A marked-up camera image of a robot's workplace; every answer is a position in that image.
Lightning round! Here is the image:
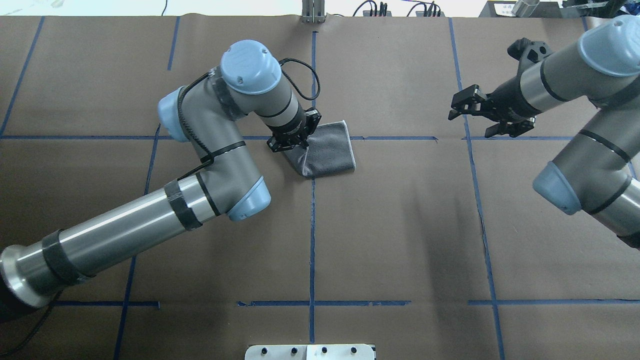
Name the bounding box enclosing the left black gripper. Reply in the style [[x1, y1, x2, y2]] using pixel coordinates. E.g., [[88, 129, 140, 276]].
[[266, 108, 322, 153]]

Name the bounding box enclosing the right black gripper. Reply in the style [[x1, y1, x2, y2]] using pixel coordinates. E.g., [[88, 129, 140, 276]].
[[448, 76, 538, 138]]

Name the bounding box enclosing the pink towel with grey back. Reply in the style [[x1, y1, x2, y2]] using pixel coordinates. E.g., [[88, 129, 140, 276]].
[[283, 120, 357, 179]]

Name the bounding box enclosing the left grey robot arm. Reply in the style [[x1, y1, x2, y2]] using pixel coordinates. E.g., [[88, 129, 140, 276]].
[[1, 39, 321, 322]]

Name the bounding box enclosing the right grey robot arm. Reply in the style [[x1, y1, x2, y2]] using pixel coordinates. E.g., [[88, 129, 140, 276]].
[[448, 14, 640, 250]]

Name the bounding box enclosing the metal cylinder can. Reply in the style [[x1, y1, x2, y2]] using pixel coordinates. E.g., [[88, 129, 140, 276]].
[[510, 0, 541, 18]]

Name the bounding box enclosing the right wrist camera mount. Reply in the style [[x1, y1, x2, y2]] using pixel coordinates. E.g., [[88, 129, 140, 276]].
[[507, 38, 554, 75]]

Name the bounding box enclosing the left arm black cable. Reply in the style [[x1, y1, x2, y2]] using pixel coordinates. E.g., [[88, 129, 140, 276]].
[[177, 57, 322, 178]]

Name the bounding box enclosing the aluminium frame post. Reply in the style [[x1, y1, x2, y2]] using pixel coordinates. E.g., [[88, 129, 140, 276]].
[[301, 0, 327, 24]]

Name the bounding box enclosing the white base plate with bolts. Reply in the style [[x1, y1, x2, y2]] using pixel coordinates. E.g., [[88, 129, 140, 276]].
[[244, 343, 377, 360]]

